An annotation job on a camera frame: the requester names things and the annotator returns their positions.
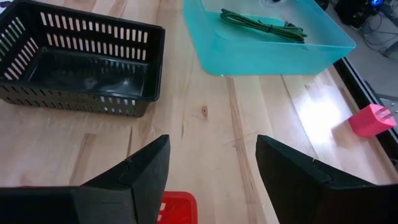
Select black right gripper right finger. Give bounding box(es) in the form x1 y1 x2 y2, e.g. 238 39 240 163
255 134 383 224

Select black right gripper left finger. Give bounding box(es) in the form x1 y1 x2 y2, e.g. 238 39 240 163
71 134 171 224

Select pink USB wall charger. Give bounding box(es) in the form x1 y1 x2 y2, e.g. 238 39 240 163
348 103 398 138

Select translucent teal plastic bin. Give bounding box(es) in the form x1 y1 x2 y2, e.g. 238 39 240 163
182 0 357 77

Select green braided cable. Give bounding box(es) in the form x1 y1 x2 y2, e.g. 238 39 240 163
220 8 308 44

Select red slotted plastic basket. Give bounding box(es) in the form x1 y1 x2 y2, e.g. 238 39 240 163
157 191 198 224

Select black slotted plastic basket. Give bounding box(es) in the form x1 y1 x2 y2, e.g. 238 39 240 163
0 0 166 118

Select black computer with blue light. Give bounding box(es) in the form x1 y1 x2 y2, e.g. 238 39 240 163
334 0 389 29

